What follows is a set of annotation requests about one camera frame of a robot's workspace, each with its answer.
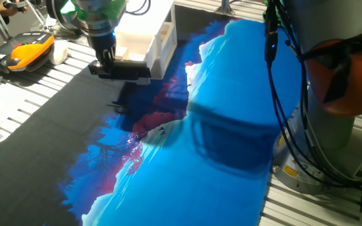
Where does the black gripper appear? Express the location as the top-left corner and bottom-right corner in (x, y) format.
(86, 30), (118, 77)

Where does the black handle bar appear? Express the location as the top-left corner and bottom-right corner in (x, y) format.
(88, 60), (152, 81)

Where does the white drawer with dividers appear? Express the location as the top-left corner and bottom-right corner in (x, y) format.
(113, 30), (157, 86)

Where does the small silver drawer cabinet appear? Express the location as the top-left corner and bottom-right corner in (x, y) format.
(114, 0), (178, 82)

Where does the small black handheld device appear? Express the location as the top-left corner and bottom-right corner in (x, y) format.
(2, 0), (31, 13)

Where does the person's hand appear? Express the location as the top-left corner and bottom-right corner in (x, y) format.
(0, 1), (30, 18)

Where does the white foam block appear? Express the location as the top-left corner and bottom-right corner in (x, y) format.
(48, 40), (70, 66)

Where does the black filament spool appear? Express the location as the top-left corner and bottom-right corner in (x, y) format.
(44, 0), (86, 34)

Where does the orange and black teach pendant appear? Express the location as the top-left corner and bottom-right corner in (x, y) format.
(0, 31), (56, 75)

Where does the landscape print desk mat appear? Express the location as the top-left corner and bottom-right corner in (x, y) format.
(0, 4), (303, 226)

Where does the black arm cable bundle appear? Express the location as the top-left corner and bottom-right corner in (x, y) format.
(261, 0), (362, 189)

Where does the black fabric strap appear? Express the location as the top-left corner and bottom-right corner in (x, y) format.
(300, 28), (362, 104)

